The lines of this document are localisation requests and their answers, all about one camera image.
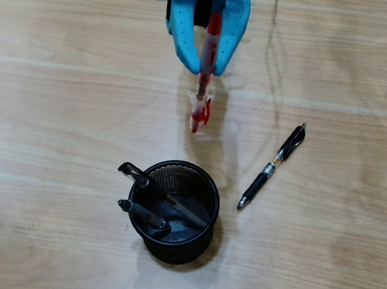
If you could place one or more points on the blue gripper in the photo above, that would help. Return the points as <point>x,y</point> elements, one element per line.
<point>183,25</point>

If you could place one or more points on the red clear pen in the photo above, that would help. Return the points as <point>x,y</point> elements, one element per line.
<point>214,29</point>

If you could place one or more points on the thin clear black capped pen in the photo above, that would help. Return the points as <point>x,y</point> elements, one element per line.
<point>136,174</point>

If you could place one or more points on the black grip silver band pen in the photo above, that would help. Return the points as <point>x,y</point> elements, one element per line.
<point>257,185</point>

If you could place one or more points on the grey grip clear pen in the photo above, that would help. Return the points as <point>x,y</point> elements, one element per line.
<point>141,212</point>

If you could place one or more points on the black mesh pen holder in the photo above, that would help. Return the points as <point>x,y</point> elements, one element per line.
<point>172,252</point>

